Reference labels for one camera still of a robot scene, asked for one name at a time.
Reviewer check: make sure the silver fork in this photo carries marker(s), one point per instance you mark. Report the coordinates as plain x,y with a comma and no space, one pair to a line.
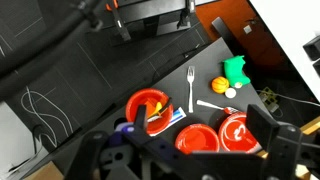
190,88

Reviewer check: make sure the green plastic toy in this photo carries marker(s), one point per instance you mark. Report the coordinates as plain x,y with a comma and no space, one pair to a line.
235,70

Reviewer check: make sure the black marker pen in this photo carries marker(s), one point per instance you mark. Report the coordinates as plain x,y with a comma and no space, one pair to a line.
165,106

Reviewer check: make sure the white power strip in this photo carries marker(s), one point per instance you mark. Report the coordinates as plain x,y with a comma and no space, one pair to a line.
270,100

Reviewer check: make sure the silver spoon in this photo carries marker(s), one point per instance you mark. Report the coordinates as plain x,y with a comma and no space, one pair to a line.
213,106

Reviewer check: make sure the white desk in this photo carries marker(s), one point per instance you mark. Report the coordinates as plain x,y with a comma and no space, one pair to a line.
283,26

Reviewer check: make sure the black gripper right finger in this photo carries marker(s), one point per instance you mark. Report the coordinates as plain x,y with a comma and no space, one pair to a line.
263,120

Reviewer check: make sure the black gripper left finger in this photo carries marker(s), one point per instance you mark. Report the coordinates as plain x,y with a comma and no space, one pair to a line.
141,116

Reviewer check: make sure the orange toy ball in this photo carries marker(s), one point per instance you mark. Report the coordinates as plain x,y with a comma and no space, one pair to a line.
220,85

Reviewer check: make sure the red plastic bowl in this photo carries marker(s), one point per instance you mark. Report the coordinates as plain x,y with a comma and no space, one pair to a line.
196,138
136,103
233,133

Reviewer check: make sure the brown cardboard piece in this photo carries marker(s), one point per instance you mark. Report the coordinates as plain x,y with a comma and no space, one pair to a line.
45,172

